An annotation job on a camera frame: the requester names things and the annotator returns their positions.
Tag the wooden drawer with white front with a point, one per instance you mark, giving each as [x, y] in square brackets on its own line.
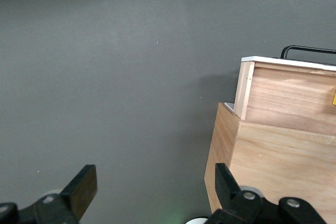
[283, 98]

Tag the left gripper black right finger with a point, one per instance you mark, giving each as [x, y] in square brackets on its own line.
[228, 190]

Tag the yellow wooden block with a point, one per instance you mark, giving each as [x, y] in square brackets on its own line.
[334, 97]

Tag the dark grey table mat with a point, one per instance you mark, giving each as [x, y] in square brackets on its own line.
[105, 77]

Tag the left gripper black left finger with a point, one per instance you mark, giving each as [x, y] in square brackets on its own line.
[73, 195]

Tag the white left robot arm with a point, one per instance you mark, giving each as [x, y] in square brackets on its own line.
[197, 221]

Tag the wooden drawer cabinet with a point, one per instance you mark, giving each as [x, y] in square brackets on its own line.
[283, 169]

